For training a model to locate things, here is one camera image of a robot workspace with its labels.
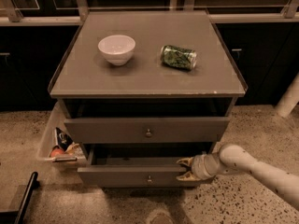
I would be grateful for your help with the green soda can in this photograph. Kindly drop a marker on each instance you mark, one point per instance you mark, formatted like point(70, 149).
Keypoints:
point(178, 57)

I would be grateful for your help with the clear plastic bin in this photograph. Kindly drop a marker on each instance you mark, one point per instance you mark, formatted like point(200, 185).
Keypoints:
point(72, 158)

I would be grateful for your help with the grey drawer cabinet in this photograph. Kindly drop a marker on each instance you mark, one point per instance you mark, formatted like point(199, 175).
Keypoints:
point(87, 86)

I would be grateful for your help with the red apple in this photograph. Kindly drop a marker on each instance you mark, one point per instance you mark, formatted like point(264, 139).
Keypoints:
point(56, 152)

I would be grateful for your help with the black bar object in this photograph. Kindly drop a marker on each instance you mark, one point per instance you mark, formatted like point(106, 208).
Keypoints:
point(17, 216)

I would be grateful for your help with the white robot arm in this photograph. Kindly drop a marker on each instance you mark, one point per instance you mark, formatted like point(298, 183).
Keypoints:
point(231, 159)

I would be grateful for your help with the white pole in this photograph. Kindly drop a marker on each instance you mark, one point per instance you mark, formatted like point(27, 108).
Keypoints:
point(289, 99)

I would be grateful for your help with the grey top drawer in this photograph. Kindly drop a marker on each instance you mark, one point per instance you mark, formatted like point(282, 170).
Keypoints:
point(146, 130)

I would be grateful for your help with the grey drawer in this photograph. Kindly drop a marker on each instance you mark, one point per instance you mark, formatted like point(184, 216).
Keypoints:
point(146, 130)
point(142, 165)

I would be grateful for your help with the metal window frame rail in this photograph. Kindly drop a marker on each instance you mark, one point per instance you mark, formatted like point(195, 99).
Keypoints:
point(63, 12)

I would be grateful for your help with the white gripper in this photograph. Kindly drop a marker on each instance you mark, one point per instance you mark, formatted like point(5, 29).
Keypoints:
point(198, 168)

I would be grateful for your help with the white ceramic bowl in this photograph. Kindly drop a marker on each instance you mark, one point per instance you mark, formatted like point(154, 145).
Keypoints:
point(117, 49)

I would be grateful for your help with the dark snack bag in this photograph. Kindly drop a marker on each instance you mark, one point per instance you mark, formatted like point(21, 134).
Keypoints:
point(62, 140)

